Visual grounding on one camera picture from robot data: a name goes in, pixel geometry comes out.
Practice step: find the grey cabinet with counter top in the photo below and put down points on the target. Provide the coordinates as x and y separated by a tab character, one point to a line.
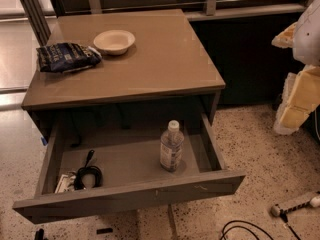
166	60

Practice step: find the small black floor bracket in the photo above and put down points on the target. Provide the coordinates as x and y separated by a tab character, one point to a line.
104	231

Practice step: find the clear plastic bottle white cap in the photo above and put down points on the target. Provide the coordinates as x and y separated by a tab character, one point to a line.
171	146

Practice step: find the white power strip on floor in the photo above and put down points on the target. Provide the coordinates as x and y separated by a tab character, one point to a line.
309	199

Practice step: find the blue snack bag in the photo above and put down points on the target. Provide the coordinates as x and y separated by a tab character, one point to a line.
67	57

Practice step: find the white packet in drawer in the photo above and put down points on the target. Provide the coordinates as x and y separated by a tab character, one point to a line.
65	183

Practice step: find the white paper bowl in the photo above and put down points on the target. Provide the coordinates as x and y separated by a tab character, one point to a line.
114	42

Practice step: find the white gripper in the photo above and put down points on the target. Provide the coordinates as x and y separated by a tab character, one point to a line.
308	37

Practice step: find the open grey top drawer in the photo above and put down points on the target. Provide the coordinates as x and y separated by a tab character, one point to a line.
132	177

